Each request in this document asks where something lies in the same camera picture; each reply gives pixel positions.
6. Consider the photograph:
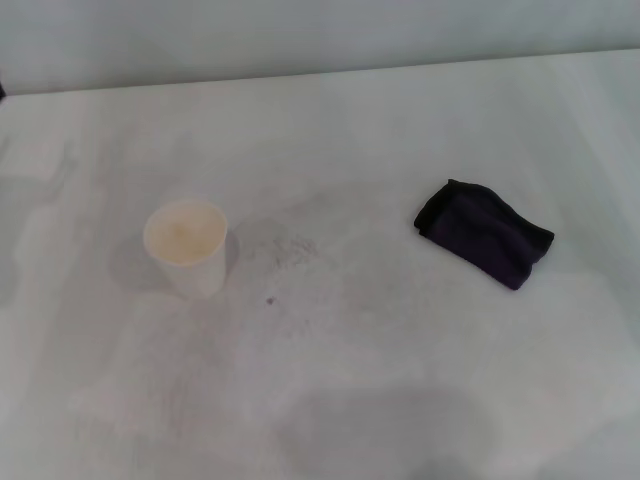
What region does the white paper cup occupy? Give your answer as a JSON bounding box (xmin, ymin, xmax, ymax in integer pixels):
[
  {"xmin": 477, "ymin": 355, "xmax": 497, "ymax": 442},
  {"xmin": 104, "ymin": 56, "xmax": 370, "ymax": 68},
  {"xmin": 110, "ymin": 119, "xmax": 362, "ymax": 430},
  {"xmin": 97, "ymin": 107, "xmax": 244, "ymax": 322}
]
[{"xmin": 143, "ymin": 198, "xmax": 230, "ymax": 300}]

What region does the dark purple rag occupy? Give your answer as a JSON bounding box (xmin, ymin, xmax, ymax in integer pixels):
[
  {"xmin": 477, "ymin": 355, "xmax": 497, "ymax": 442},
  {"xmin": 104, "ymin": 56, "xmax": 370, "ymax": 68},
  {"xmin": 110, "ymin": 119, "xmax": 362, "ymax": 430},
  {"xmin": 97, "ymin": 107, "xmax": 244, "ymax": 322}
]
[{"xmin": 412, "ymin": 178, "xmax": 556, "ymax": 292}]

